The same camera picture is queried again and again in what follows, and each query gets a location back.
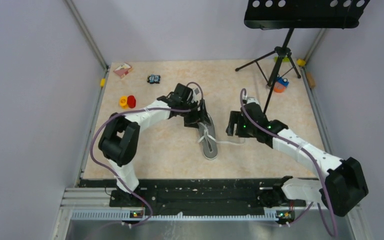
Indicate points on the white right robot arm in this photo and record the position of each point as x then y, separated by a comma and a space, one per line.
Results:
339, 185

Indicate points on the grey canvas sneaker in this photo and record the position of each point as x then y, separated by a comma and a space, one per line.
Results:
209, 147

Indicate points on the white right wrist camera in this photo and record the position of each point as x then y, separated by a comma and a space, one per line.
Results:
251, 100

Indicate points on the yellow corner clip right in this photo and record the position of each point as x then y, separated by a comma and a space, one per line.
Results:
300, 62

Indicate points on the small black blue toy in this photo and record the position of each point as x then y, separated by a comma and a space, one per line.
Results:
153, 79

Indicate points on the orange blue toy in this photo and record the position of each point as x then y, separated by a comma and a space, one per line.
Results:
280, 85

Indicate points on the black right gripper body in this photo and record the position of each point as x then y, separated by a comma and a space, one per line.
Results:
243, 129

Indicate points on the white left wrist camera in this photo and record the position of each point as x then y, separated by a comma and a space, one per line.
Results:
196, 94

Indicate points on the black music stand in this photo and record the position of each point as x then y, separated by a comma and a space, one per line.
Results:
300, 14

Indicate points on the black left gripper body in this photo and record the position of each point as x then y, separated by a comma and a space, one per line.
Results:
194, 116

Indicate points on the yellow corner clip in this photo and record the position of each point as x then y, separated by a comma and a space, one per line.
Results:
300, 62
102, 82

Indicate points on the yellow round toy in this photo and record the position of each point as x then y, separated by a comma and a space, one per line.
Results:
123, 102

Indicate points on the yellow corner clip left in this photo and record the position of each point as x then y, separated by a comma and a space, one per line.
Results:
102, 82

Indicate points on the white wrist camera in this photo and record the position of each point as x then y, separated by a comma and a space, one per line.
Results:
251, 100
196, 94

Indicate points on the white slotted cable duct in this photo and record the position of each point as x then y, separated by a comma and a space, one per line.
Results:
127, 215

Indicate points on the red round toy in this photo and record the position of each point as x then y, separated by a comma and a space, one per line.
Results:
131, 101

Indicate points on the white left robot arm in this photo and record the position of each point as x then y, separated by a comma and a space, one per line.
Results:
120, 133

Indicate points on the pink and white box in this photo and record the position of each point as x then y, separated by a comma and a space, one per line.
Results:
123, 70

